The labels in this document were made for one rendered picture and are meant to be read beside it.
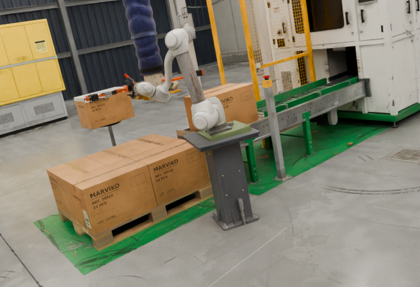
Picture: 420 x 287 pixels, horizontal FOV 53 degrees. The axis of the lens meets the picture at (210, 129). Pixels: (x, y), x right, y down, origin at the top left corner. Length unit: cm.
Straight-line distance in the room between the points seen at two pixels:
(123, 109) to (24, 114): 561
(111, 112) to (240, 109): 196
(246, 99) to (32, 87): 743
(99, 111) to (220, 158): 252
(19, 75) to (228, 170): 812
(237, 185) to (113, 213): 106
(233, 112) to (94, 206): 159
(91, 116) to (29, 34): 581
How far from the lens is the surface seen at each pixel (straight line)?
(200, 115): 302
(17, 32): 1091
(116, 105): 553
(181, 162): 384
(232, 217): 347
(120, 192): 360
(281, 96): 519
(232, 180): 335
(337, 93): 509
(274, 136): 410
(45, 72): 1099
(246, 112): 424
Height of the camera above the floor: 159
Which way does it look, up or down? 14 degrees down
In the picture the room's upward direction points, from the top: 11 degrees counter-clockwise
